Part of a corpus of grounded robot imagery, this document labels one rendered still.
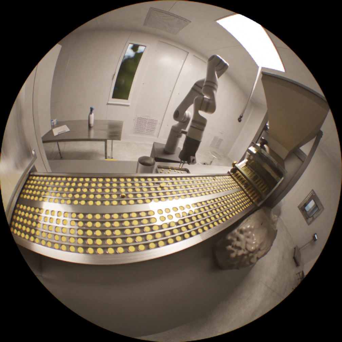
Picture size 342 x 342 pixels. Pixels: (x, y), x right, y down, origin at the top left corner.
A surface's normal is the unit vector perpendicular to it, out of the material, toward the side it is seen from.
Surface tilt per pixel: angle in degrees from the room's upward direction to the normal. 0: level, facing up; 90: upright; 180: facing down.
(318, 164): 90
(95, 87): 90
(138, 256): 0
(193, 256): 0
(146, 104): 90
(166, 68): 90
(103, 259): 0
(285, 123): 118
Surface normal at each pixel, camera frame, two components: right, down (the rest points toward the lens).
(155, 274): 0.31, -0.76
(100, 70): 0.34, 0.66
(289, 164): -0.89, -0.01
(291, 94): -0.93, 0.34
